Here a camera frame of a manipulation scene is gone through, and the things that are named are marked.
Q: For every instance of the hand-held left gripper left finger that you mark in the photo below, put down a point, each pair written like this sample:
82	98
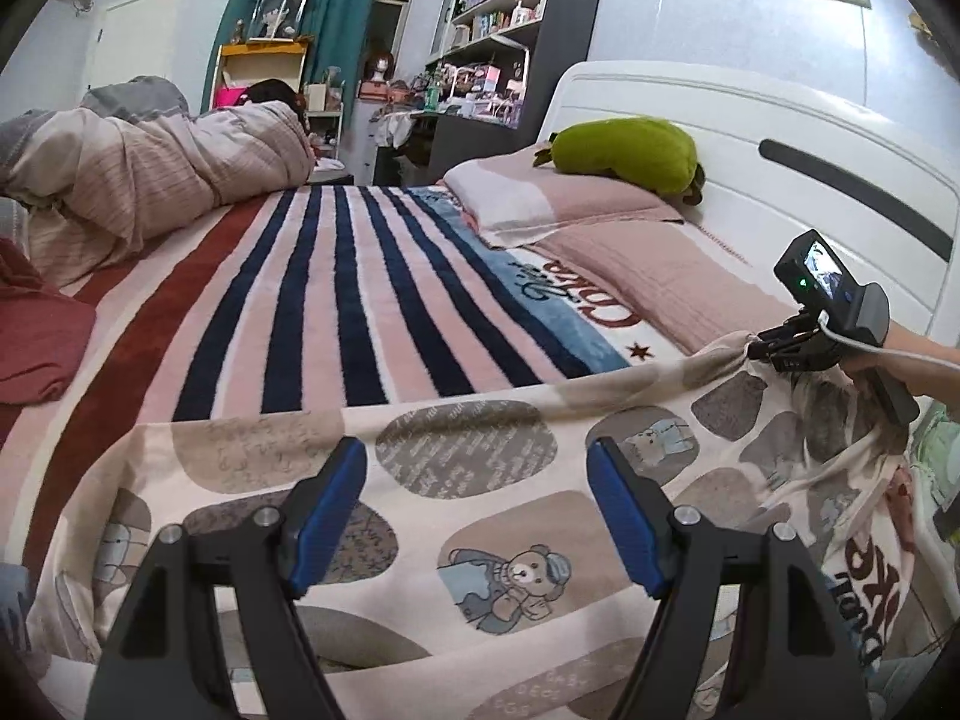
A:
328	514

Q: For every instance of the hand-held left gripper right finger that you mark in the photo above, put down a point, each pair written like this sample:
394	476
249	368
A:
626	521

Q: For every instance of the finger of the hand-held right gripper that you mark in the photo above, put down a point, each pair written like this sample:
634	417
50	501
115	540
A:
791	331
765	351

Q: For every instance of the cream bear-print blanket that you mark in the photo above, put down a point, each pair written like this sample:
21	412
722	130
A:
480	510

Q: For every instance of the person's right forearm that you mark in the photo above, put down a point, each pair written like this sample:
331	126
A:
930	364

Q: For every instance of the person's right hand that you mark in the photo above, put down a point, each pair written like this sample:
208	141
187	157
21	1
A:
859	373

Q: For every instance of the pink textured pillow towel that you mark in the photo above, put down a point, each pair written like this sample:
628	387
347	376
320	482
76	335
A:
667	277

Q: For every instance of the light green cloth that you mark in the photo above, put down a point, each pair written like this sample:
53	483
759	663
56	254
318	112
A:
937	442

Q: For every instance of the white bed headboard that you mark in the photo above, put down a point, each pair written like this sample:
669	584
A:
810	165

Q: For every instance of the striped printed blanket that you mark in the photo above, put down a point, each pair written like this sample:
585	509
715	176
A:
322	292

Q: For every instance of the green plush toy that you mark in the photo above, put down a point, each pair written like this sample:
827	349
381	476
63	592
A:
626	154

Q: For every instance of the pink and white pillow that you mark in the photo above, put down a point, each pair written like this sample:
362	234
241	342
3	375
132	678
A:
540	191

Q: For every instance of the dark red cloth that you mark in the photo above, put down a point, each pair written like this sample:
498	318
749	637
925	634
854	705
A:
34	337

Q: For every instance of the cluttered desk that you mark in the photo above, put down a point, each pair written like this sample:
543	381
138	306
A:
442	131

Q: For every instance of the beige striped duvet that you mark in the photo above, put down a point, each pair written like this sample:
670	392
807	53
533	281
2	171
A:
142	165

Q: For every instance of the dark bookshelf with clutter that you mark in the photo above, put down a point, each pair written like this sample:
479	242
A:
495	7

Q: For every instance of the yellow shelf rack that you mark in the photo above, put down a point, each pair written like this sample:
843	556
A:
259	71

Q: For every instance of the mannequin head with wig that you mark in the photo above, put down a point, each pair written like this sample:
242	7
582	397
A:
381	66

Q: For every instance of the grey pillow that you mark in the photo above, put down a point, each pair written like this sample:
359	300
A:
135	97

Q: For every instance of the teal curtain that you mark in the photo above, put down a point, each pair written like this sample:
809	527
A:
322	15

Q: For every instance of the glass display case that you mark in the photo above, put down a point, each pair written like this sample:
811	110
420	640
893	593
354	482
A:
281	9

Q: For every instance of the white door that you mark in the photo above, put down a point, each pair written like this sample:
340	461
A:
135	37

